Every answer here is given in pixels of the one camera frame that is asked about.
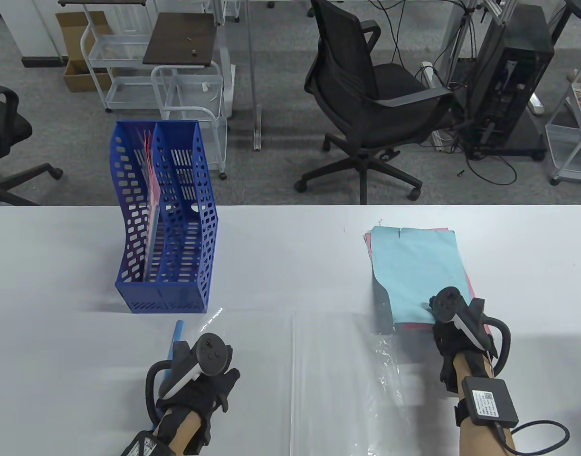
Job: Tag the person's right hand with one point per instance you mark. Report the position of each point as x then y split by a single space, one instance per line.
449 342

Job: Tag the person's left hand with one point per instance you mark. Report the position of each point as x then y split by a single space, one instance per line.
200 394

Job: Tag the light blue paper stack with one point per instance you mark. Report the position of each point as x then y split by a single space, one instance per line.
414 326

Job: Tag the light pink paper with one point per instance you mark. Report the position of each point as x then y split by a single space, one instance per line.
148 161

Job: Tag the person's left forearm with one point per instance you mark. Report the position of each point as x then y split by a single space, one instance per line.
183 434

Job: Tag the person's right forearm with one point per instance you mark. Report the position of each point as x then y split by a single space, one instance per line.
480 437

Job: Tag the blue perforated file rack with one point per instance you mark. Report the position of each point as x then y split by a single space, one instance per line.
185 266

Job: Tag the black right hand controller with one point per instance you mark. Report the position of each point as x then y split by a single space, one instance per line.
447 304

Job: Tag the black hand controller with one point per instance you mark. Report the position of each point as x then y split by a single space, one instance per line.
212 354
447 304

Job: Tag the black left hand controller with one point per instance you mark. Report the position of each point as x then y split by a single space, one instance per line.
212 354

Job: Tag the black mesh office chair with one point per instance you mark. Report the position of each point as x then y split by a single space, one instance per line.
395 114

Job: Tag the white power strip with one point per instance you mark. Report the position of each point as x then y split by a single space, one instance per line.
537 104
430 73

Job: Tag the metal floor stand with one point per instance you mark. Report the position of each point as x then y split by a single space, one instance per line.
257 128

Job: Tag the black computer tower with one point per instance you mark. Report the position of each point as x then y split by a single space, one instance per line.
513 71

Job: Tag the cardboard box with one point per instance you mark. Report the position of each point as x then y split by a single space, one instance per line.
76 76

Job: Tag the white cart with brown top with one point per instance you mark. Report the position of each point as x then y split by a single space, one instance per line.
181 38

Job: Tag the white cabinet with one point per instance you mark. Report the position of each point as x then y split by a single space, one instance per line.
33 28

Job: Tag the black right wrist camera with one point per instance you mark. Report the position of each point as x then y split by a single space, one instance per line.
490 401

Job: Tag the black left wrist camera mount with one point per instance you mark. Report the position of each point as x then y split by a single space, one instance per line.
140 446

